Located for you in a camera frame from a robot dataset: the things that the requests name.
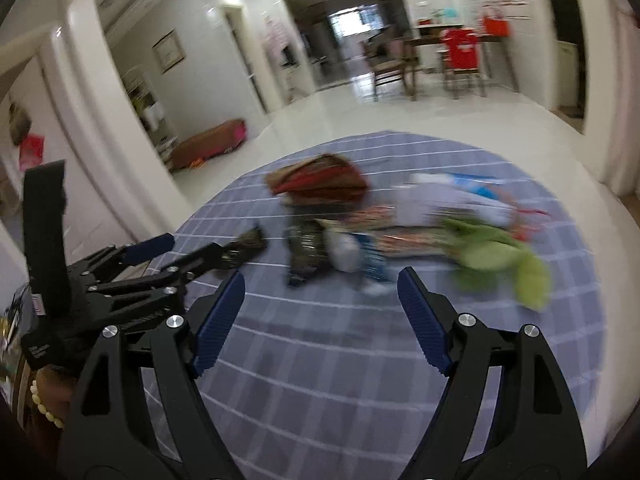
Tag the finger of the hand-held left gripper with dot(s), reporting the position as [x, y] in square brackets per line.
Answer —
[190, 267]
[150, 246]

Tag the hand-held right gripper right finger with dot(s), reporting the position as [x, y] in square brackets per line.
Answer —
[420, 320]

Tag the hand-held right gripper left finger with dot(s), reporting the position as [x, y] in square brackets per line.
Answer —
[220, 320]

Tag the small dark wrapper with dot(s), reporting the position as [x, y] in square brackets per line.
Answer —
[250, 245]

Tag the red white checkered wrapper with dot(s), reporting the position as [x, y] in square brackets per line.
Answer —
[410, 242]

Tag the red brown paper bag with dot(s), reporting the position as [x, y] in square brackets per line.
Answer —
[320, 180]

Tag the person's left hand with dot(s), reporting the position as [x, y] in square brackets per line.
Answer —
[57, 390]

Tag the blue white packet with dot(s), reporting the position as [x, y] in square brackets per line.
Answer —
[372, 260]

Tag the green plastic wrapper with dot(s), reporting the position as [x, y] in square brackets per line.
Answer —
[490, 255]

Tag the blue plaid mat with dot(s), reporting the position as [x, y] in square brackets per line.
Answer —
[310, 360]

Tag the dark foil wrapper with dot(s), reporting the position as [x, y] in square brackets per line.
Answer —
[305, 250]

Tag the white plastic wrapper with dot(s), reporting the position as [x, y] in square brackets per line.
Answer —
[440, 205]

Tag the brown cardboard box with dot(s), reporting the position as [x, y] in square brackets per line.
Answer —
[205, 142]

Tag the white shelf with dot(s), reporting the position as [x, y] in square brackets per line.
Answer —
[147, 105]

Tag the red crumpled wrapper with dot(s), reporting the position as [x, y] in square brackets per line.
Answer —
[532, 222]

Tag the pink hanging clothes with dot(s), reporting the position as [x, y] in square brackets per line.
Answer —
[275, 37]

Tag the wooden chair with shirt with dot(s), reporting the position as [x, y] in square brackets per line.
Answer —
[462, 77]

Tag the red shirt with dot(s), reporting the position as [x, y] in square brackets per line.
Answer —
[460, 50]

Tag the wooden dining table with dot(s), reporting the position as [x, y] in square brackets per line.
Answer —
[495, 42]

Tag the white appliance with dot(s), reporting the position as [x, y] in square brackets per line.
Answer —
[571, 75]

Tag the teal box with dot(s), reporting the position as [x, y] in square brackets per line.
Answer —
[450, 15]

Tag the framed wall picture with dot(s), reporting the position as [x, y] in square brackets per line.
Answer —
[166, 50]

